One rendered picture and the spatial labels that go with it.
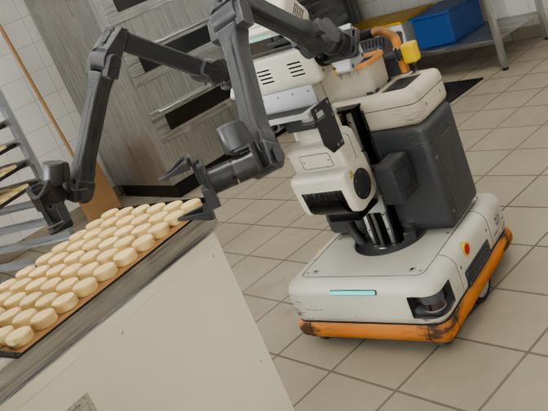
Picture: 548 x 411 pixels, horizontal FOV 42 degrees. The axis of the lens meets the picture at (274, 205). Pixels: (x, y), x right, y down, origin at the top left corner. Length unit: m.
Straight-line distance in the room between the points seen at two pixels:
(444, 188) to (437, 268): 0.30
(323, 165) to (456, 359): 0.76
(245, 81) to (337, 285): 1.07
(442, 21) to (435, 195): 3.33
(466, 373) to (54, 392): 1.34
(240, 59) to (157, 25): 3.65
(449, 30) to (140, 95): 2.37
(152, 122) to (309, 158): 2.93
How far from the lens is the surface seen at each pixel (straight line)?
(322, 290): 2.54
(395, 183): 2.36
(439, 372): 2.39
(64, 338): 1.48
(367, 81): 2.49
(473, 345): 2.46
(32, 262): 3.48
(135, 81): 5.11
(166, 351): 1.62
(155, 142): 5.17
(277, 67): 2.26
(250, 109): 1.61
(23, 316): 1.50
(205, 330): 1.69
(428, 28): 5.81
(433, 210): 2.55
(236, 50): 1.68
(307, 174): 2.38
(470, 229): 2.58
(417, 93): 2.41
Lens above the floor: 1.38
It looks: 19 degrees down
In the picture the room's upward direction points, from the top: 23 degrees counter-clockwise
